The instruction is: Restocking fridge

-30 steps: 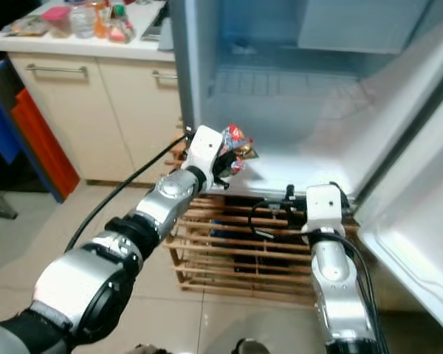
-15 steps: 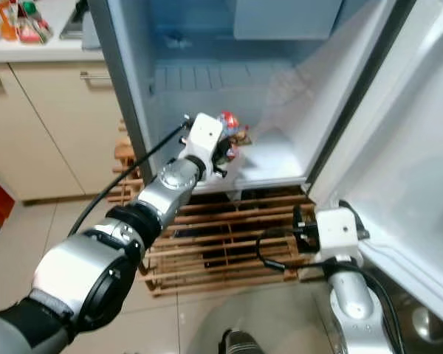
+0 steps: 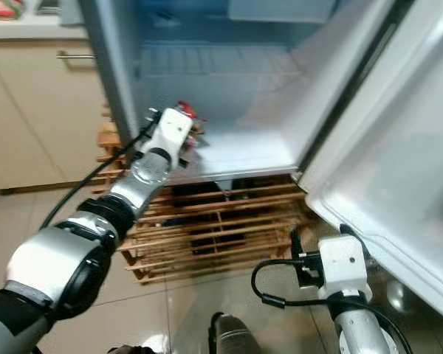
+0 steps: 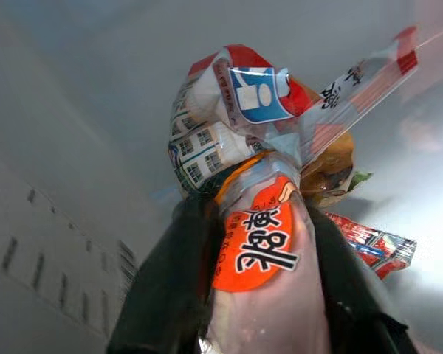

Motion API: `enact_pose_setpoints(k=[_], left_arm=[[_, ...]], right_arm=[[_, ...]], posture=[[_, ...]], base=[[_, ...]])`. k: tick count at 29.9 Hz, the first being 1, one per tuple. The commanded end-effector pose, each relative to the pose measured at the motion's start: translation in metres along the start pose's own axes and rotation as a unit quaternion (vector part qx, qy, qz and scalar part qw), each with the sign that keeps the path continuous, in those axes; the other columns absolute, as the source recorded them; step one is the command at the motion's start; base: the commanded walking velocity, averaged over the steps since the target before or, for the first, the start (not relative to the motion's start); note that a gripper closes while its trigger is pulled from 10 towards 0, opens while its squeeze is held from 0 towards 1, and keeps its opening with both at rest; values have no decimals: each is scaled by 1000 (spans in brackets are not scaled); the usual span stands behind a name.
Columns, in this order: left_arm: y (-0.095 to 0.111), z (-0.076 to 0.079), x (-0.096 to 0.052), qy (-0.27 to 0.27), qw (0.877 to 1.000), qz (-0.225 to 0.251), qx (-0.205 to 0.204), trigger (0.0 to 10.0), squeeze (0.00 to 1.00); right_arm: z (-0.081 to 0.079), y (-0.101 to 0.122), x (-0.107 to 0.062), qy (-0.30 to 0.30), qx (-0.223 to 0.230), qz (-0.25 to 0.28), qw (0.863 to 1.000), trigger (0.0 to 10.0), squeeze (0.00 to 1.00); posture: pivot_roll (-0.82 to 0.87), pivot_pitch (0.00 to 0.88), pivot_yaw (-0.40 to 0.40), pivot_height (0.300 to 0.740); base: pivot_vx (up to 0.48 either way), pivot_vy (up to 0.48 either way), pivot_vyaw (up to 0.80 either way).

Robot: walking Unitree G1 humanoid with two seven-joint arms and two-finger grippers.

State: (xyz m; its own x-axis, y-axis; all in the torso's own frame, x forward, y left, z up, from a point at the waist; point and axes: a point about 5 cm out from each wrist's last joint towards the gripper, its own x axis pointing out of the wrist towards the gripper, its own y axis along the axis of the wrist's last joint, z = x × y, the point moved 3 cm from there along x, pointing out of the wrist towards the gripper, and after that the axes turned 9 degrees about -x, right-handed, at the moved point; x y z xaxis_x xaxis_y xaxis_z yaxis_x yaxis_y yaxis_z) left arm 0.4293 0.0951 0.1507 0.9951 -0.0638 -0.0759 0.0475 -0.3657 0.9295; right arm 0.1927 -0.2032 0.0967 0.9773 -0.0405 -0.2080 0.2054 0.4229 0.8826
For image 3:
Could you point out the small red packet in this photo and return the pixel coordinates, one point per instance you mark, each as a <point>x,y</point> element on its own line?
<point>186,110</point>

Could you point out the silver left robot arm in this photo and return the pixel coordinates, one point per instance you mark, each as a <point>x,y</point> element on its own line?
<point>59,258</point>

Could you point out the grey fridge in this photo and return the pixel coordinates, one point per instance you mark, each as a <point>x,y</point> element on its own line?
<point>236,81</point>

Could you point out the clear fridge shelf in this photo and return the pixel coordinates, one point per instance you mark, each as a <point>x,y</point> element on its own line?
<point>214,59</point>

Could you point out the clear fridge drawer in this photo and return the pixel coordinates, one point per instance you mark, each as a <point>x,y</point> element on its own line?
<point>280,9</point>

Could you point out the wooden bottle rack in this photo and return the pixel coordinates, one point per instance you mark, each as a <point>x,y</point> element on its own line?
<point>207,221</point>

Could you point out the grey right robot leg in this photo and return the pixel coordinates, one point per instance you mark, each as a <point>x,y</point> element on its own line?
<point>232,338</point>

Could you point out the beige kitchen cabinet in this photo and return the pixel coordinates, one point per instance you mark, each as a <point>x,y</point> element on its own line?
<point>29,110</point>

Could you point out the black counter item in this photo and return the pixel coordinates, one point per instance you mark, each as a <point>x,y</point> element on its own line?
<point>46,7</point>

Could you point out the clear bottle red label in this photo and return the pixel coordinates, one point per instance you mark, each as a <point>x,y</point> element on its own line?
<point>4,9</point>

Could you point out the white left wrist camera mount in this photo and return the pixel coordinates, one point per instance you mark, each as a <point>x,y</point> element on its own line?
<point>172,136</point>

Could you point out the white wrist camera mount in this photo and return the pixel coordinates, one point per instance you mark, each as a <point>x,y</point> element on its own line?
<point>172,136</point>
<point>343,265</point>

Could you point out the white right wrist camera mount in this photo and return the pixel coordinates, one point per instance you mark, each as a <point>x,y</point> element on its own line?
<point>343,265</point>

